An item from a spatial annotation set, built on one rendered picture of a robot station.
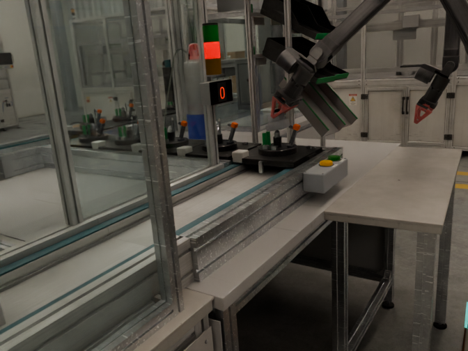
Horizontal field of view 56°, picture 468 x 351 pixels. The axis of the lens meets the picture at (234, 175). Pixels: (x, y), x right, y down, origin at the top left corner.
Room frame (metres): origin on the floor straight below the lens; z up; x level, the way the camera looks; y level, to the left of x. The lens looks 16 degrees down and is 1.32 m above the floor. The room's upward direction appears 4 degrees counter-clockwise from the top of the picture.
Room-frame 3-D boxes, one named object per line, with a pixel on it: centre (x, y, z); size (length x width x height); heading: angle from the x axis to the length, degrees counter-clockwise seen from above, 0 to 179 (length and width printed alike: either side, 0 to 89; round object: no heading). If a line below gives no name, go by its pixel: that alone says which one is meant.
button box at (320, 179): (1.34, -0.29, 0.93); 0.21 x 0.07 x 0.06; 146
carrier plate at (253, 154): (1.53, -0.16, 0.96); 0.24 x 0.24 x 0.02; 56
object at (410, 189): (1.61, -0.45, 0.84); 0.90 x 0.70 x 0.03; 150
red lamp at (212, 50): (1.44, 0.04, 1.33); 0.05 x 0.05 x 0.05
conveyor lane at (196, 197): (1.30, 0.02, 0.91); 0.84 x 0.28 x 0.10; 146
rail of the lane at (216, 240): (1.22, -0.14, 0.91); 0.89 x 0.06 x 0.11; 146
